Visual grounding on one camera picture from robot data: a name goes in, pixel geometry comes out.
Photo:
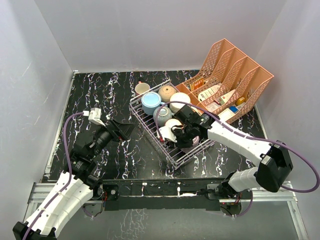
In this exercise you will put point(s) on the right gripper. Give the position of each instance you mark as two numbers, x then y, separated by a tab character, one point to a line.
180	144

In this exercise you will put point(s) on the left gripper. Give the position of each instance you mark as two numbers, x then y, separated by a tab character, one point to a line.
121	130

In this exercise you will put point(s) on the grey mug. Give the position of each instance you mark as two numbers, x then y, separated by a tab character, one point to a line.
163	116

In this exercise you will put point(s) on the light blue mug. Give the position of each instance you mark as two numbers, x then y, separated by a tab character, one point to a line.
151	101

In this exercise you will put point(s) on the pink mug white inside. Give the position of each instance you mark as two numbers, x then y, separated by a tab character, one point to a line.
141	88

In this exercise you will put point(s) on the beige round mug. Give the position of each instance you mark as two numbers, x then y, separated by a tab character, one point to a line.
166	92

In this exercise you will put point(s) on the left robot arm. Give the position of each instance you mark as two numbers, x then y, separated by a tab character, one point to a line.
75	186

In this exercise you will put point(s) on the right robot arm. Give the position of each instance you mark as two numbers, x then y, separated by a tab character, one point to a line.
272	162

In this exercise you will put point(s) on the peach desk organizer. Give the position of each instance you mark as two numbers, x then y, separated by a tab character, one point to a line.
227	69

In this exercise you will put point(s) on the white wire dish rack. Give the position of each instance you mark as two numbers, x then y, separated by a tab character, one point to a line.
166	149

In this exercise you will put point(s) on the black front rail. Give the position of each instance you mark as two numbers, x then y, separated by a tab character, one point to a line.
158	194

